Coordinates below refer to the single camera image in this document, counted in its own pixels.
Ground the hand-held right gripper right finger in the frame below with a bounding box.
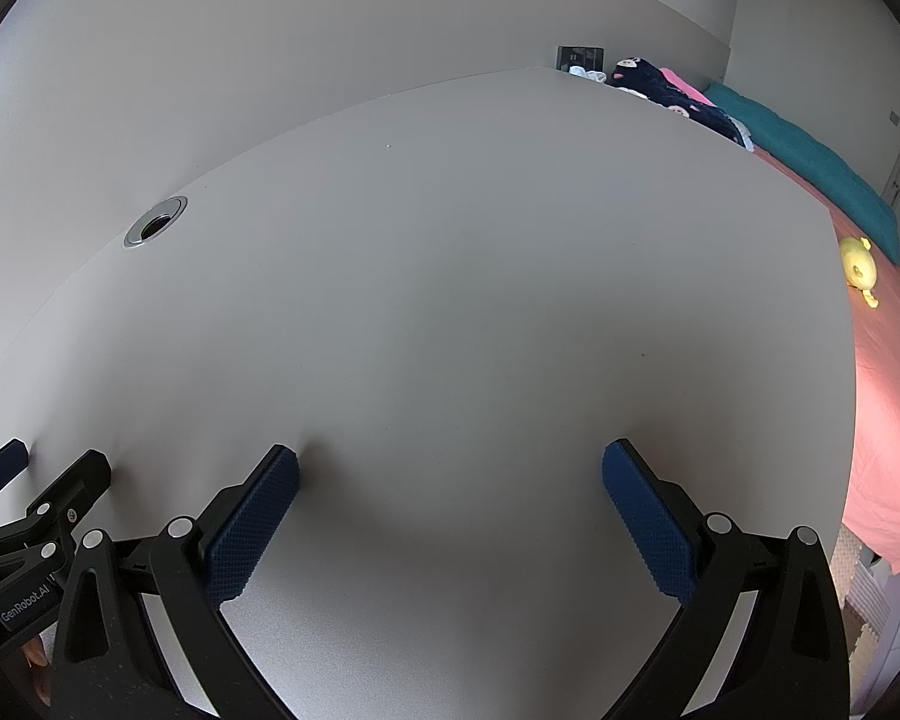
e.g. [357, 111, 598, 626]
[602, 439, 850, 720]

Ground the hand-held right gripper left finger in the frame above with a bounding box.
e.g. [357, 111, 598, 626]
[49, 444, 302, 720]

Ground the person's left hand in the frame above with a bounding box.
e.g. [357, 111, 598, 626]
[21, 634, 53, 706]

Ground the pastel foam floor mat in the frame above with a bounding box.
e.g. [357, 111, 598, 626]
[832, 525, 900, 713]

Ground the pink bed sheet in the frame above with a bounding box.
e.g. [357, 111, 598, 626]
[750, 146, 900, 597]

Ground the yellow duck toy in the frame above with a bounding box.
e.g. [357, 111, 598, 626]
[838, 236, 882, 310]

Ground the teal pillow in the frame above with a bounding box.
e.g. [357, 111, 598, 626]
[703, 82, 900, 265]

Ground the pink garment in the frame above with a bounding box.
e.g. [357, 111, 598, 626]
[660, 67, 717, 106]

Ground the navy patterned garment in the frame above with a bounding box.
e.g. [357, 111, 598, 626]
[607, 56, 751, 147]

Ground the metal desk cable grommet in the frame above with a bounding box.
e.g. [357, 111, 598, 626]
[124, 196, 188, 248]

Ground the dark wall outlet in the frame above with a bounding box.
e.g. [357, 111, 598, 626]
[556, 46, 607, 76]

